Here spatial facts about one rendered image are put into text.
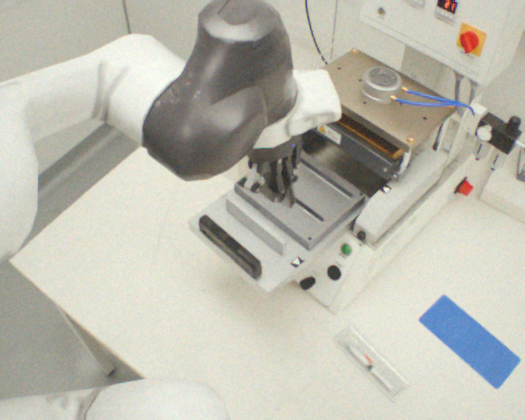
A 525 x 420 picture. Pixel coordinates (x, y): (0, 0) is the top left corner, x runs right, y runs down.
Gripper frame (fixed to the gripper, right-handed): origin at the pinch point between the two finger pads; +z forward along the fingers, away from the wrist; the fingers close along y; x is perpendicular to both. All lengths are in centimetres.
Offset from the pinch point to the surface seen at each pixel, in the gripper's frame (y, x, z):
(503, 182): -49, 33, 51
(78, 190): 4, -125, 124
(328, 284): 1.6, 8.2, 35.0
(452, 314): -8, 35, 43
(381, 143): -24.0, 5.9, 16.5
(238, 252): 9.6, -4.5, 11.5
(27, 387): 79, -73, 98
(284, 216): -1.5, -2.6, 16.4
